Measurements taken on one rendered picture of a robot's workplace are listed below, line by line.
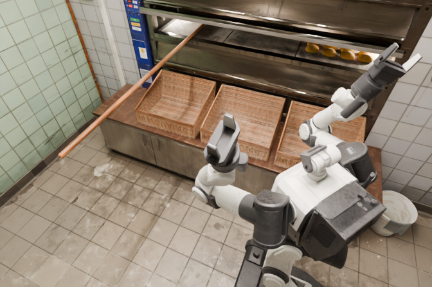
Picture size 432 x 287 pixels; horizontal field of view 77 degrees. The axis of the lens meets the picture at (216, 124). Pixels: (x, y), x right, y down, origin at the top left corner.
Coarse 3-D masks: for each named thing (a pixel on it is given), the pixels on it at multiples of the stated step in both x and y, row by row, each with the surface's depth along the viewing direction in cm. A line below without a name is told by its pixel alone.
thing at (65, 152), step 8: (192, 32) 224; (184, 40) 214; (176, 48) 204; (168, 56) 196; (160, 64) 187; (152, 72) 181; (144, 80) 174; (136, 88) 168; (128, 96) 162; (112, 104) 155; (120, 104) 158; (104, 112) 149; (96, 120) 144; (88, 128) 140; (80, 136) 136; (72, 144) 132; (64, 152) 128
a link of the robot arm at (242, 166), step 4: (240, 152) 78; (240, 156) 77; (244, 156) 77; (240, 160) 77; (244, 160) 77; (240, 164) 77; (244, 164) 77; (240, 168) 81; (244, 168) 81; (224, 172) 76; (232, 172) 80
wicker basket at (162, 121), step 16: (160, 80) 252; (176, 80) 248; (192, 80) 242; (208, 80) 236; (144, 96) 233; (160, 96) 259; (176, 96) 255; (208, 96) 226; (144, 112) 223; (160, 112) 245; (176, 112) 245; (192, 112) 245; (160, 128) 228; (176, 128) 221; (192, 128) 213
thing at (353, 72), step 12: (156, 36) 232; (168, 36) 227; (180, 36) 226; (216, 48) 216; (228, 48) 212; (240, 48) 210; (252, 48) 210; (276, 60) 202; (288, 60) 198; (300, 60) 196; (312, 60) 196; (336, 72) 189; (348, 72) 186; (360, 72) 184
